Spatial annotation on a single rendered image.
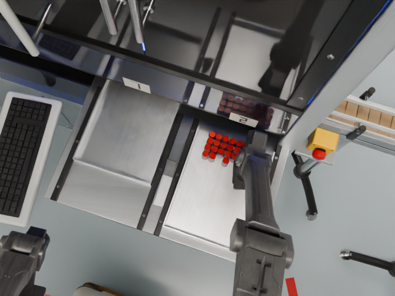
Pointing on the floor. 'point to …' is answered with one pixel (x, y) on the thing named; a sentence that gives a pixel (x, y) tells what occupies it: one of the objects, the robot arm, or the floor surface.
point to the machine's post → (345, 76)
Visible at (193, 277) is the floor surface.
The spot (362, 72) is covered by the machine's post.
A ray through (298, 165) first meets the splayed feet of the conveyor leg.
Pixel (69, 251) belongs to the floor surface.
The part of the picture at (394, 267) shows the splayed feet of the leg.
